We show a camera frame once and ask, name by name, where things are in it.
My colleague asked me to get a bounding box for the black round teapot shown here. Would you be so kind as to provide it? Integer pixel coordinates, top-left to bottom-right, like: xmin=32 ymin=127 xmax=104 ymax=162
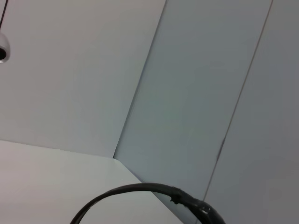
xmin=69 ymin=182 xmax=227 ymax=224

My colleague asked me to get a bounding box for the silver round device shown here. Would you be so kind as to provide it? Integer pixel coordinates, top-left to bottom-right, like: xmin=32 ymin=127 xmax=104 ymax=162
xmin=0 ymin=32 xmax=11 ymax=64

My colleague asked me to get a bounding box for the thin black cable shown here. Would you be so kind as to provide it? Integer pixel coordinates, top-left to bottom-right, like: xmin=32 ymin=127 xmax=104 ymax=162
xmin=0 ymin=0 xmax=9 ymax=32

